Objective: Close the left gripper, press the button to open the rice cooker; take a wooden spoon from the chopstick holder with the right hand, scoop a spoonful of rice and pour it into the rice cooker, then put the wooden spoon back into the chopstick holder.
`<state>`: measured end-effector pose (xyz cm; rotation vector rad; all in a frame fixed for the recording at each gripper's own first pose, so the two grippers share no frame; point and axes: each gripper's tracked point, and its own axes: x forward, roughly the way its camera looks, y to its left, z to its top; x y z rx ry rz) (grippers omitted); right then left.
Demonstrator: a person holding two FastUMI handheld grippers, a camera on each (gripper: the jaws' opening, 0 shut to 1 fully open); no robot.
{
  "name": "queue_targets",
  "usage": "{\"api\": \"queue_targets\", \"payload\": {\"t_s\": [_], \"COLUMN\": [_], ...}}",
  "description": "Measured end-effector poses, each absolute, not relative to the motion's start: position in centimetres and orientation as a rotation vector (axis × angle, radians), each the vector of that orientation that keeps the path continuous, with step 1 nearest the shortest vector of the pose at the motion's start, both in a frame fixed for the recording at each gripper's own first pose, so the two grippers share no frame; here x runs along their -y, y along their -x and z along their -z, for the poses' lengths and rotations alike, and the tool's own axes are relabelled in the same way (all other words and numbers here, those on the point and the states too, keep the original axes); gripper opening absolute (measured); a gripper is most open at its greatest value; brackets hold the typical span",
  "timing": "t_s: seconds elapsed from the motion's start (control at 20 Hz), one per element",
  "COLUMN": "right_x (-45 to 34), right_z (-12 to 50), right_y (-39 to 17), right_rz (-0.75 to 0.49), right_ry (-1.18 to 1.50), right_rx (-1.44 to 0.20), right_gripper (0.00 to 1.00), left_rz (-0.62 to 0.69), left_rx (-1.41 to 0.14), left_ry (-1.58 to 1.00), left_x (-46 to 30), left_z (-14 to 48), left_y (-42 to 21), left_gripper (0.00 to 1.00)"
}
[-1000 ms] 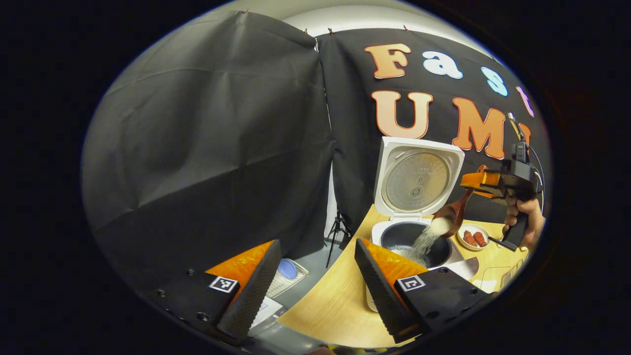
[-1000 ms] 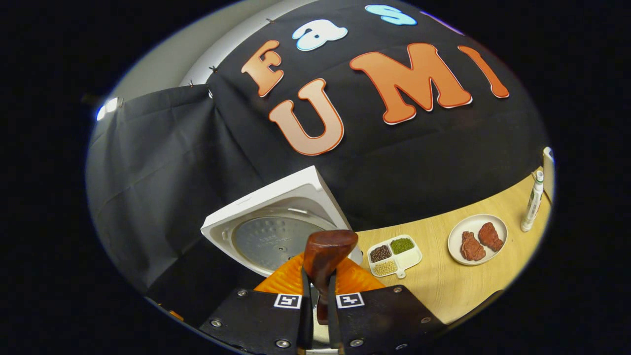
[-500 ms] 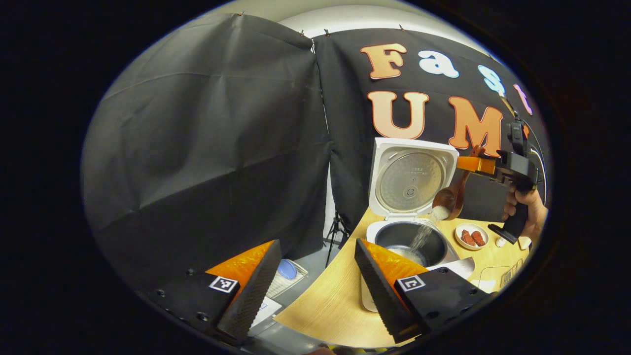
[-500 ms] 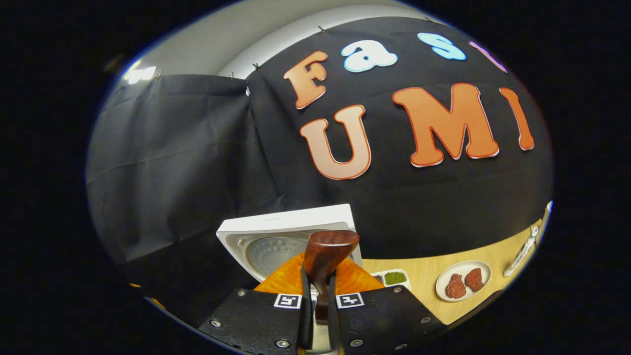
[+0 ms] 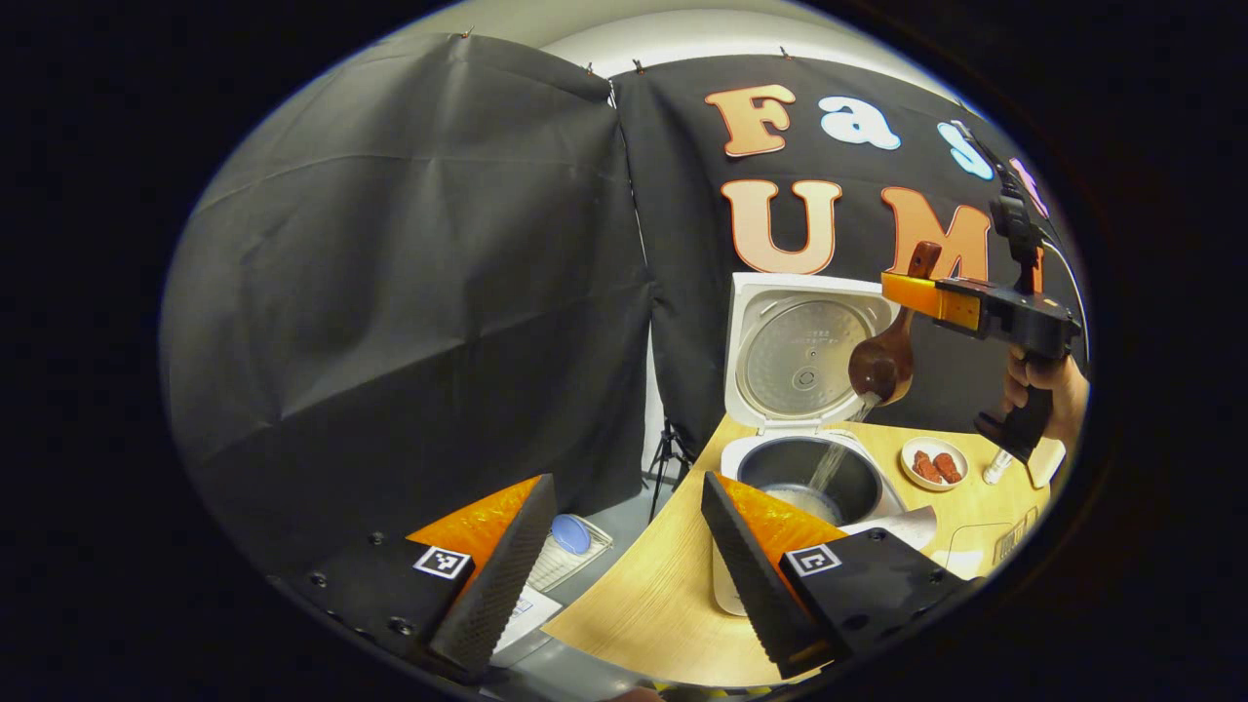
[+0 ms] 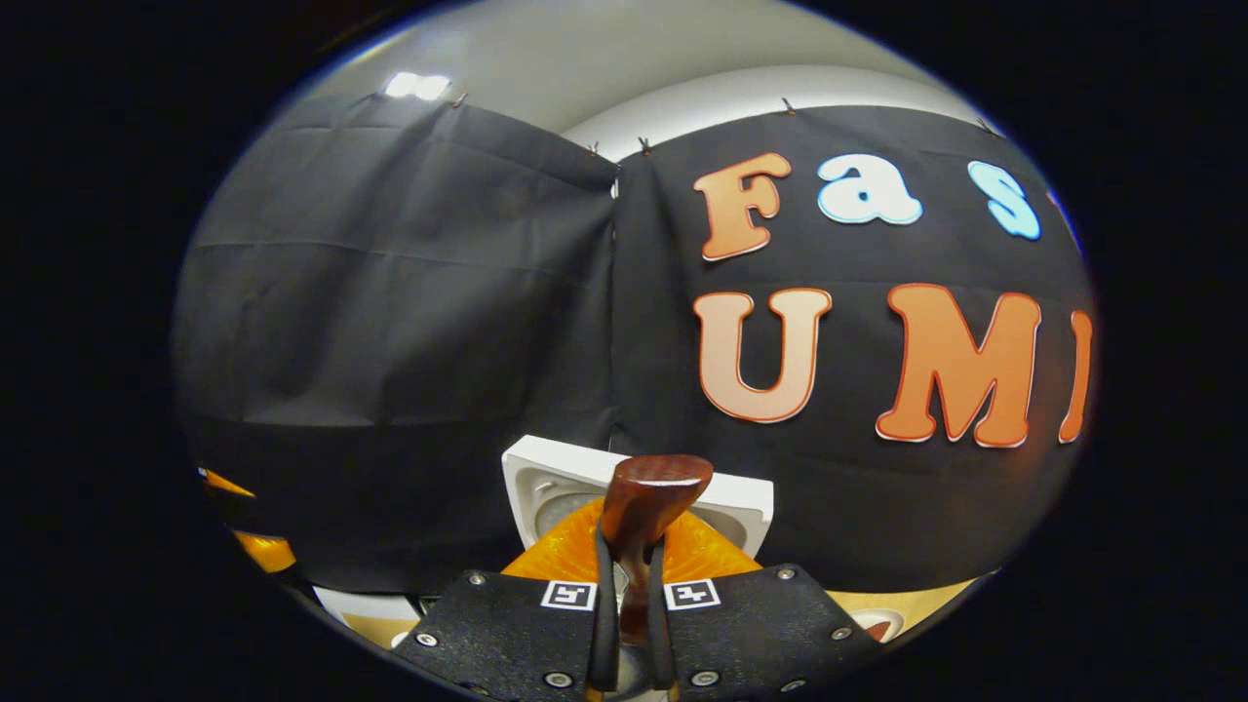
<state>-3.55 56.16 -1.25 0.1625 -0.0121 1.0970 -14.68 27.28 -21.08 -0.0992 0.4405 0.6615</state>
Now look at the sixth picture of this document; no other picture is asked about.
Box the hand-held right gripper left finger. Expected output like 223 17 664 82
390 497 621 701

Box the ceiling light panel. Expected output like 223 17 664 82
383 71 451 101

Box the white rice cooker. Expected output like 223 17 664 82
502 436 775 559

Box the brown wooden spoon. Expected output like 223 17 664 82
597 454 715 646

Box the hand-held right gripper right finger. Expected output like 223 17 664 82
648 507 883 698

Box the black backdrop cloth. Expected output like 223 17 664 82
174 95 1101 596

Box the white round plate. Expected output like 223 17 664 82
848 609 908 643

